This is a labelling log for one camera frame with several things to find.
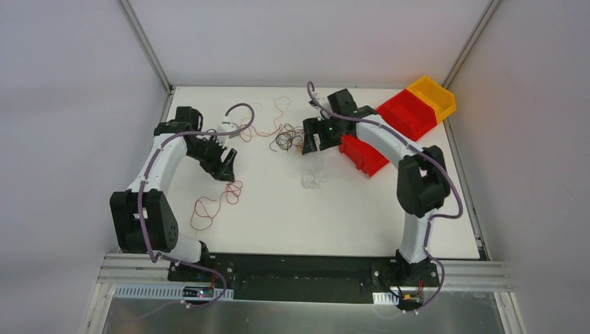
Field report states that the front red bin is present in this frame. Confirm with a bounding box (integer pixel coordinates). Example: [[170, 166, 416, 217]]
[[339, 135, 389, 177]]

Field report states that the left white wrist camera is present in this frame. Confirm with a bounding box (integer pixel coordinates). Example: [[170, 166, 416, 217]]
[[216, 122, 239, 145]]

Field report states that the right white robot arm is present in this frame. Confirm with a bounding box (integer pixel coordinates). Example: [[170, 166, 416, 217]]
[[302, 82, 455, 285]]

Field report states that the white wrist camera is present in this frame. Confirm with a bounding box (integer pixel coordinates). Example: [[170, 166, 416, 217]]
[[216, 122, 239, 145], [310, 90, 330, 110]]

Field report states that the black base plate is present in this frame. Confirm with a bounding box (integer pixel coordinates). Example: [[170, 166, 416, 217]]
[[167, 253, 440, 304]]

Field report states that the yellow plastic bin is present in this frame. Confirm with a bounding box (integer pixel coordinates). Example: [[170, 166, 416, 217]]
[[406, 75, 457, 123]]

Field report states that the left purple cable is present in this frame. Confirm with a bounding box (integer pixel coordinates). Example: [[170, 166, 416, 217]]
[[136, 102, 255, 310]]

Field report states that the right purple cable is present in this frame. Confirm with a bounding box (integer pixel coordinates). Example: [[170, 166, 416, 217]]
[[307, 81, 463, 316]]

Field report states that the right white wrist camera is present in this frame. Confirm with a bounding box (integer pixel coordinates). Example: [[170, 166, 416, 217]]
[[310, 90, 330, 110]]

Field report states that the white wire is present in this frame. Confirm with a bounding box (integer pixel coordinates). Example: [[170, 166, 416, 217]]
[[298, 152, 329, 191]]

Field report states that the red wire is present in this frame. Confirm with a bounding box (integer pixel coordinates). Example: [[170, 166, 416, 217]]
[[189, 180, 244, 232]]

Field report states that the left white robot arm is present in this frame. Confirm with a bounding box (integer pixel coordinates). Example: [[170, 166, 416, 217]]
[[109, 106, 238, 282]]

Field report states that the red bin near yellow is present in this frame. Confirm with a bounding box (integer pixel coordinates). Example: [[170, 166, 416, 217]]
[[376, 89, 437, 141]]

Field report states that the purple cable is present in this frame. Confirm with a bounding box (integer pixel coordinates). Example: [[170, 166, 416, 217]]
[[136, 102, 255, 310], [307, 81, 463, 316]]

